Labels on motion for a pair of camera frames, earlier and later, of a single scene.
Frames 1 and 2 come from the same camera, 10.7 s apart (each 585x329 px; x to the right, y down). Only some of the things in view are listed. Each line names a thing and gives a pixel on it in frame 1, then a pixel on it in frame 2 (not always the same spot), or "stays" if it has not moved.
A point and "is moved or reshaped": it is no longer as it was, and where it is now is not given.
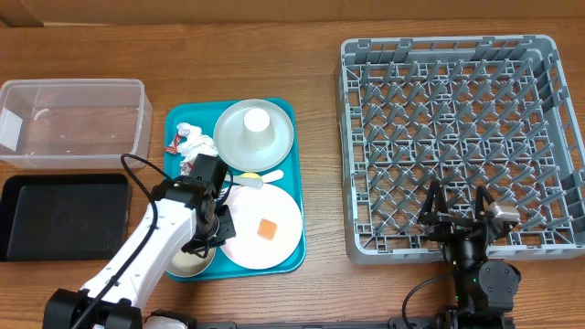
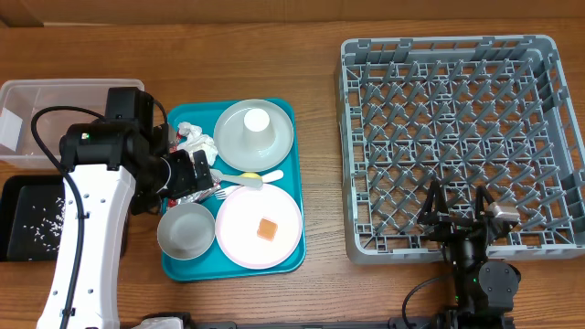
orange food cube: (266, 229) stays
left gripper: (227, 229) → (186, 182)
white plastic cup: (258, 131) stays
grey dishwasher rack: (473, 111) stays
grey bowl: (188, 265) is moved or reshaped
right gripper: (452, 224) stays
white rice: (184, 261) → (47, 229)
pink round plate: (267, 223) stays
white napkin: (196, 143) stays
